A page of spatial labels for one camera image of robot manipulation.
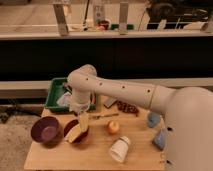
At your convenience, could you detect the red bowl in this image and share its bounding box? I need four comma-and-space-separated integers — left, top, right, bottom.
64, 119, 89, 143

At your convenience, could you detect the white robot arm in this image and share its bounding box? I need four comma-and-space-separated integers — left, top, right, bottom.
68, 64, 213, 171

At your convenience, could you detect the green plastic tray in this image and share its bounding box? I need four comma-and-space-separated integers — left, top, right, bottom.
44, 77, 101, 113

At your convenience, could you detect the white plastic cup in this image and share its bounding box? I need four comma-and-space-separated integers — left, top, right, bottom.
109, 136, 131, 163

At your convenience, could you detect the blue cup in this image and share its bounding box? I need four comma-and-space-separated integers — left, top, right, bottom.
147, 112, 161, 128

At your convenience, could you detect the metal fork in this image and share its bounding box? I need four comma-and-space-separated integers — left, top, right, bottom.
91, 113, 119, 120

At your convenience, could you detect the yellow banana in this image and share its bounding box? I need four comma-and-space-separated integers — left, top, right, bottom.
64, 112, 89, 143

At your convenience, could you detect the bunch of dark grapes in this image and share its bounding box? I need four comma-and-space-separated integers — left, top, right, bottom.
117, 101, 139, 114

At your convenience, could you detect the purple bowl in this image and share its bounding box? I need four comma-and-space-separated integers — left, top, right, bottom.
31, 116, 61, 144

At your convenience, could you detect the wooden board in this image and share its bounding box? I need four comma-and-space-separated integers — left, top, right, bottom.
24, 96, 164, 171

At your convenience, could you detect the light blue cloth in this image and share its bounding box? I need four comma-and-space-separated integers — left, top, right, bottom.
56, 92, 71, 107

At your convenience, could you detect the orange yellow fruit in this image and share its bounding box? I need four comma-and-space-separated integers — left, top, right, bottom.
107, 120, 120, 134

